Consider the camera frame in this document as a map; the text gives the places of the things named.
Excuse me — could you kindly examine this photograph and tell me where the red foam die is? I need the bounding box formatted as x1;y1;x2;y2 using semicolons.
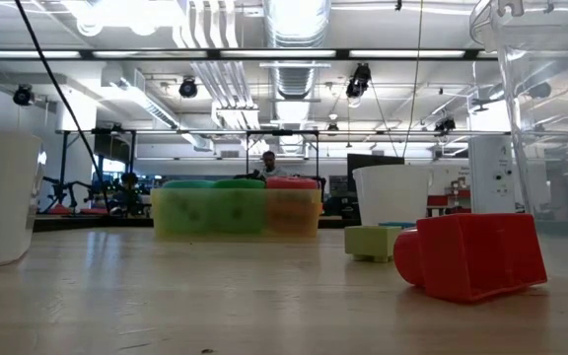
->
265;176;320;237

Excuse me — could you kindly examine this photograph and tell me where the green foam die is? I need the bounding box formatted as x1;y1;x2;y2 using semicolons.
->
212;178;268;236

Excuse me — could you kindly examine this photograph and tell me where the teal foam die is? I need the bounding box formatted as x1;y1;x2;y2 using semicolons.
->
162;179;216;237

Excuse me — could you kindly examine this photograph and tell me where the lime green toy block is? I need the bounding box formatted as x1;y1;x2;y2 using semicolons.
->
344;225;403;263

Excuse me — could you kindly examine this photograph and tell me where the clear plastic bin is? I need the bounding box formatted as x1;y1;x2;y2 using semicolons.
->
469;0;568;287

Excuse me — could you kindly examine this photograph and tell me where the person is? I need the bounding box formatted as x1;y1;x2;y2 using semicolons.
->
256;150;289;179
109;172;143;217

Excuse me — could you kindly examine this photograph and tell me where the white round cup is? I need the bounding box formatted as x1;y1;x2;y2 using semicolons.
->
352;165;433;227

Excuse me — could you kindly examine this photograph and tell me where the black ceiling spotlight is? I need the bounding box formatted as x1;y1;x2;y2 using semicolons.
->
178;76;199;99
434;116;458;135
12;83;35;107

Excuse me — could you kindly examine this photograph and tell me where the yellow translucent bin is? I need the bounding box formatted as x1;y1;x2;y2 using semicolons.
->
150;187;323;242

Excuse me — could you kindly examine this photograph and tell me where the black overhead crossbar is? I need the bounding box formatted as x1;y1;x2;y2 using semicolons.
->
0;47;500;61

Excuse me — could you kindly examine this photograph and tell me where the red cabinet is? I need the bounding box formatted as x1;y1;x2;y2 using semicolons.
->
426;189;471;217

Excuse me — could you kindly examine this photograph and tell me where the red stepped toy block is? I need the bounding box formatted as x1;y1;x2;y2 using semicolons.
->
392;213;548;304

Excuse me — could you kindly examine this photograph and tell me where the white pillar with sockets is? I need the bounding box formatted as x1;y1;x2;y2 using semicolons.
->
468;135;517;216

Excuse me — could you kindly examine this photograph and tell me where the black background station frame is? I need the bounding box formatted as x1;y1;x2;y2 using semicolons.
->
246;129;320;181
56;128;137;203

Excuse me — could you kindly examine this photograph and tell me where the black overhead camera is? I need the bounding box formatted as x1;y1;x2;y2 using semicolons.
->
345;62;372;99

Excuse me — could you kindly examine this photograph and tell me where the thin hanging cable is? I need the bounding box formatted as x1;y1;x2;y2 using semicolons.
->
401;0;424;159

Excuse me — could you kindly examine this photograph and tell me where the black aluminium table frame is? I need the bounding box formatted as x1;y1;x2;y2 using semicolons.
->
32;215;155;233

